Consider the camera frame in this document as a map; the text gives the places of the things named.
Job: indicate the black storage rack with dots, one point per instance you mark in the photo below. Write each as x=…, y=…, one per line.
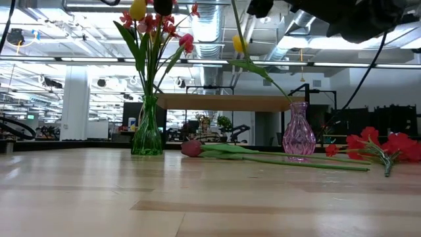
x=394, y=118

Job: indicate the pink glass vase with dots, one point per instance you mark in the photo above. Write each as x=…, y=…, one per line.
x=298, y=138

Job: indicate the cream artificial tulip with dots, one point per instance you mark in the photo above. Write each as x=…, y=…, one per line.
x=238, y=26

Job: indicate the white square column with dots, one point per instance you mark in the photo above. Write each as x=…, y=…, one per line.
x=75, y=105

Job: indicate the black background robot arm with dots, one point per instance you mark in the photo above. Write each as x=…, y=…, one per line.
x=240, y=131

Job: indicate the wooden shelf black legs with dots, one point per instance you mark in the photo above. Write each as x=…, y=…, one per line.
x=213, y=102

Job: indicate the green glass vase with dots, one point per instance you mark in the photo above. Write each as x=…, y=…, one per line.
x=147, y=138

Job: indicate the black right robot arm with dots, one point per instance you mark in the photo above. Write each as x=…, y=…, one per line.
x=361, y=19

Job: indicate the black ceiling device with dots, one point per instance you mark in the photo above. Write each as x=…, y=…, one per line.
x=15, y=36

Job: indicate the black computer monitor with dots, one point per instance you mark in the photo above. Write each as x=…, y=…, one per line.
x=128, y=112

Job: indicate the orange artificial flower bunch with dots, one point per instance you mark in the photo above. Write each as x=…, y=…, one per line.
x=401, y=146
x=166, y=28

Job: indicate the maroon artificial tulip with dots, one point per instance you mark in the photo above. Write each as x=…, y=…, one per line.
x=191, y=148

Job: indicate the green potted plant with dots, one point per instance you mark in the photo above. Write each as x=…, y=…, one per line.
x=224, y=121

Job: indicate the red artificial tulip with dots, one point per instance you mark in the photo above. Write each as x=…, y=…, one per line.
x=186, y=41

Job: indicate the white bottle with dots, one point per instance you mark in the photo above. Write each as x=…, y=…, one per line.
x=132, y=122

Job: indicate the person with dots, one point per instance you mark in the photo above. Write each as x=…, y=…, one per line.
x=205, y=124

